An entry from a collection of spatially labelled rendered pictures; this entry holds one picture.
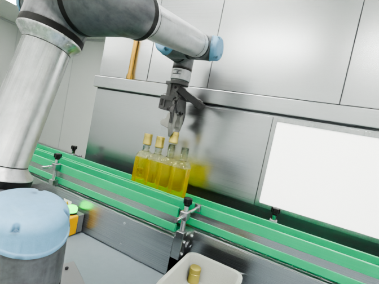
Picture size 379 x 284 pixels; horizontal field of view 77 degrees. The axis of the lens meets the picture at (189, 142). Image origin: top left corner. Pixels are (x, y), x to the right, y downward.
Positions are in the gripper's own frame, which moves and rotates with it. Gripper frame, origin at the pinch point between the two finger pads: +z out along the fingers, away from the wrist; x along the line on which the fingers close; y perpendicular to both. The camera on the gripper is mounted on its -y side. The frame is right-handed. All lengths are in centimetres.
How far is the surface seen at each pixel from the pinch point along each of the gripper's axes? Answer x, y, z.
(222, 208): -4.1, -23.5, 22.7
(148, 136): 1.7, 10.7, 3.0
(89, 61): -298, 427, -106
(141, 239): 15.1, -4.5, 35.7
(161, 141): 0.9, 4.4, 4.0
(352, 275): 2, -64, 27
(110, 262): 21.6, 1.3, 43.4
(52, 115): -295, 524, 36
